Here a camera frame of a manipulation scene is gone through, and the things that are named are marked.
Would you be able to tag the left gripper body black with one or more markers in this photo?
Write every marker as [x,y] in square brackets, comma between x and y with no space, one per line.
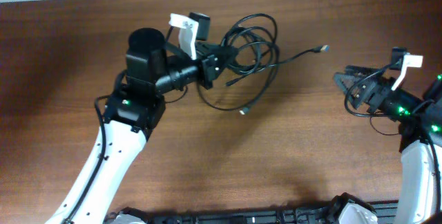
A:
[207,59]

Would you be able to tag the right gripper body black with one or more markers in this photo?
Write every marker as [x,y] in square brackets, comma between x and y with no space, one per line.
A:
[383,97]

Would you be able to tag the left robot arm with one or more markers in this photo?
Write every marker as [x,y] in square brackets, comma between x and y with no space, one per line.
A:
[128,116]

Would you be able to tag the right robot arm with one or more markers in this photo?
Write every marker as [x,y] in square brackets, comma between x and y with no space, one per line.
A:
[420,131]

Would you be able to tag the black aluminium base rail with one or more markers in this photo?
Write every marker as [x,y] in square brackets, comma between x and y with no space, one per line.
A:
[333,211]

